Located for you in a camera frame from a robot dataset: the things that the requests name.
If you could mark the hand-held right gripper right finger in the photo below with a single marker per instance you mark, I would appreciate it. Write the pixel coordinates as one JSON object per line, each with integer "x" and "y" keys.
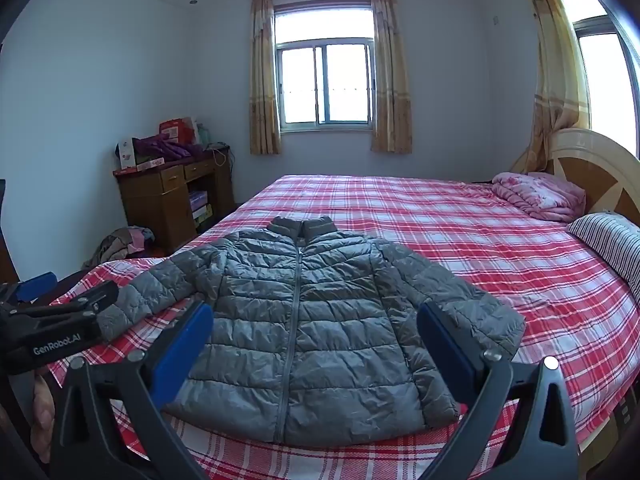
{"x": 445, "y": 350}

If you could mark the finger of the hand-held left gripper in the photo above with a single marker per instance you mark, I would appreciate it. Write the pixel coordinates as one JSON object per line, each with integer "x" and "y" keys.
{"x": 75, "y": 300}
{"x": 36, "y": 282}

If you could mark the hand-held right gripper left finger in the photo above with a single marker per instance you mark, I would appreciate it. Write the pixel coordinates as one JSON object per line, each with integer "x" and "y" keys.
{"x": 185, "y": 345}

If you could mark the grey puffer jacket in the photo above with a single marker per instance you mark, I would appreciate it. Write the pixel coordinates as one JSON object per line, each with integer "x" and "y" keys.
{"x": 325, "y": 335}

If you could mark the pile of clothes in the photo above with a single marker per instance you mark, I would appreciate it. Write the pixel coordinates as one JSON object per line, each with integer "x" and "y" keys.
{"x": 122, "y": 245}

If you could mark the person's left hand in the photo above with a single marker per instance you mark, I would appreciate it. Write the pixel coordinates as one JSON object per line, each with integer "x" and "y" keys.
{"x": 44, "y": 410}

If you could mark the dark furniture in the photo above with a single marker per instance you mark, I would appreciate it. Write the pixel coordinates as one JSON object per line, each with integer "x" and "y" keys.
{"x": 7, "y": 240}

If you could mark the bed with red plaid sheet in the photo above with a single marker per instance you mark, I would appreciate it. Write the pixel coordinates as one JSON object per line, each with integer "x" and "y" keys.
{"x": 450, "y": 240}

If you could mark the brown wooden desk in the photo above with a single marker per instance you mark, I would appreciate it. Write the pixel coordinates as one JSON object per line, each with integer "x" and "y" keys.
{"x": 155, "y": 200}

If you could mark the stack of boxes in desk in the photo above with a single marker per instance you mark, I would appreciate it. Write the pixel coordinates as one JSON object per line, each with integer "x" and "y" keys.
{"x": 200, "y": 210}

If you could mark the white box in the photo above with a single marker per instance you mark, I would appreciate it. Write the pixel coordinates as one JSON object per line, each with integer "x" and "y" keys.
{"x": 126, "y": 152}

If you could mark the purple cloth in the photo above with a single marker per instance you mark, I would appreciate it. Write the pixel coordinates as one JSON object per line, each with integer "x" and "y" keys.
{"x": 170, "y": 149}

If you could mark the pink folded blanket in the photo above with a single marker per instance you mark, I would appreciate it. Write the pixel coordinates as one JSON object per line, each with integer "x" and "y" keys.
{"x": 540, "y": 195}

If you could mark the striped pillow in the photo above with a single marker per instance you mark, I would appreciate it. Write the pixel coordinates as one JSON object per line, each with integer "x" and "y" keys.
{"x": 610, "y": 240}

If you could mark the green bottle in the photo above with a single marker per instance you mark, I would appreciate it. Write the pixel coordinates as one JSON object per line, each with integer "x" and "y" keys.
{"x": 204, "y": 134}

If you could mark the wooden bed headboard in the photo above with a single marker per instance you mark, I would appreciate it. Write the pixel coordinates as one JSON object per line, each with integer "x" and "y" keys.
{"x": 600, "y": 170}

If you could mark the short beige curtain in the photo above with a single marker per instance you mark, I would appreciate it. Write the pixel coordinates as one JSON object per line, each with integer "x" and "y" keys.
{"x": 391, "y": 70}
{"x": 264, "y": 75}

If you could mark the small framed window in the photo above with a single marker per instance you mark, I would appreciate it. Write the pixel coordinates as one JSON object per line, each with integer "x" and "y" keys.
{"x": 325, "y": 80}

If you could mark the long beige curtain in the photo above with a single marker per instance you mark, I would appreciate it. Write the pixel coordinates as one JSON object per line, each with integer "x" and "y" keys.
{"x": 555, "y": 70}

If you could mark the large window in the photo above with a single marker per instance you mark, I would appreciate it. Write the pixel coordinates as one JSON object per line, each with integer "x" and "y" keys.
{"x": 605, "y": 70}

